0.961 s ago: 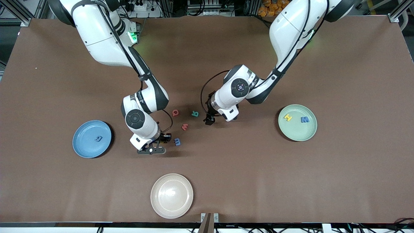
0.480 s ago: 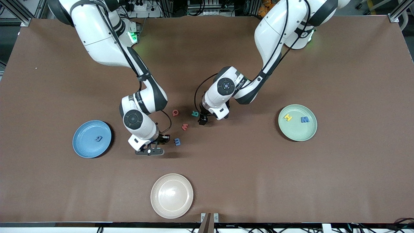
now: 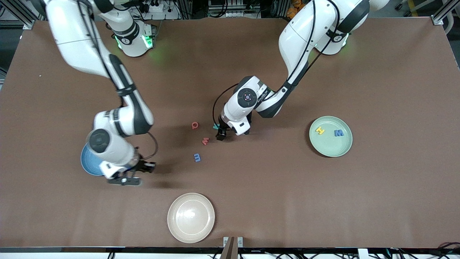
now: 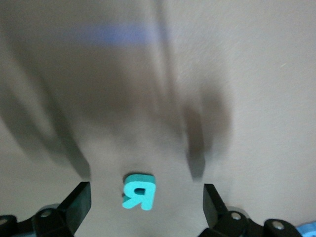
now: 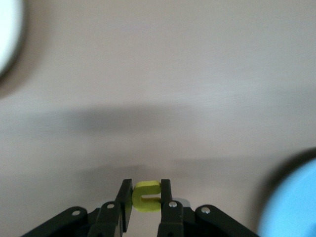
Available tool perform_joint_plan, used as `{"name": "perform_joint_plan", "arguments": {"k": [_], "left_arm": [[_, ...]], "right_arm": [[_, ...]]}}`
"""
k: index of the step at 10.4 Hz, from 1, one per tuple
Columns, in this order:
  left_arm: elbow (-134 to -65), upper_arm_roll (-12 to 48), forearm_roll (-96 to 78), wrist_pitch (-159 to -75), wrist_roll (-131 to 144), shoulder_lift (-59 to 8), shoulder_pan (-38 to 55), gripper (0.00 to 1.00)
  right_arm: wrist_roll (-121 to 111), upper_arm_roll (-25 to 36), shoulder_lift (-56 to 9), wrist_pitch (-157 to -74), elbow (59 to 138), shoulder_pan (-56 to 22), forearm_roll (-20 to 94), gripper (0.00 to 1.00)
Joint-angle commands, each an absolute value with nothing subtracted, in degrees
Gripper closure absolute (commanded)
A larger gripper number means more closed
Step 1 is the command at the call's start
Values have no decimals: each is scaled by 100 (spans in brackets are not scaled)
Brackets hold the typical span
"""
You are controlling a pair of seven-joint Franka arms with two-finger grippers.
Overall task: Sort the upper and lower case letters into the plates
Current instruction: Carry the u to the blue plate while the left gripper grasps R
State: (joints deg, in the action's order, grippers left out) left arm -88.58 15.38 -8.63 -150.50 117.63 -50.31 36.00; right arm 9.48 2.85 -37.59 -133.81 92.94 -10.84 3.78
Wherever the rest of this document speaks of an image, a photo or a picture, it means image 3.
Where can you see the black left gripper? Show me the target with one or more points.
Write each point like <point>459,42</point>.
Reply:
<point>223,130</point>

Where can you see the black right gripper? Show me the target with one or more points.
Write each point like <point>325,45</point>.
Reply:
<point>142,166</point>

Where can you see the red small letter w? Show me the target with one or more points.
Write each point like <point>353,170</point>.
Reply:
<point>205,141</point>

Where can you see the pink letter Q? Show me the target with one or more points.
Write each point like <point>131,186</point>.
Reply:
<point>192,125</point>

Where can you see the blue small letter m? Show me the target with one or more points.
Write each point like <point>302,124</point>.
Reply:
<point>197,157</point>

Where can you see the yellow letter H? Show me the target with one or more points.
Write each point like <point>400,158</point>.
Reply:
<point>320,131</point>

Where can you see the blue capital letter W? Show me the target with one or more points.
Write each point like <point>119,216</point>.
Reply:
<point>339,133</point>

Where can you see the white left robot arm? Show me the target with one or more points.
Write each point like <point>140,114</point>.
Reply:
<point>305,36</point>

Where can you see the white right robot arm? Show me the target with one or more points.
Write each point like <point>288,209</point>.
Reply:
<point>72,32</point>

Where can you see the blue plate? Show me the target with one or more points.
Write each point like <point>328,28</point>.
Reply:
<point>88,163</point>

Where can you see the beige plate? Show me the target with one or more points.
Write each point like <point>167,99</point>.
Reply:
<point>191,217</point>

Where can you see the green plate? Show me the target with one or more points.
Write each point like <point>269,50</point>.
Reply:
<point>330,145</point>

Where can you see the white socket strip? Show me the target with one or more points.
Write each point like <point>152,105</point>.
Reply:
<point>231,14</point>

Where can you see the white power strip with plugs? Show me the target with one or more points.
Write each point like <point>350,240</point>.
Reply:
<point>156,7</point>

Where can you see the pile of orange items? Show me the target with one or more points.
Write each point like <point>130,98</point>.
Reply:
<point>294,7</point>

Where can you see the camera mount post with brackets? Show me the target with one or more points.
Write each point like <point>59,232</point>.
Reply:
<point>230,251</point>

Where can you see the aluminium frame bar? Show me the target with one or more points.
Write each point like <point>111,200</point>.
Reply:
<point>439,18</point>
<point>28,22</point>

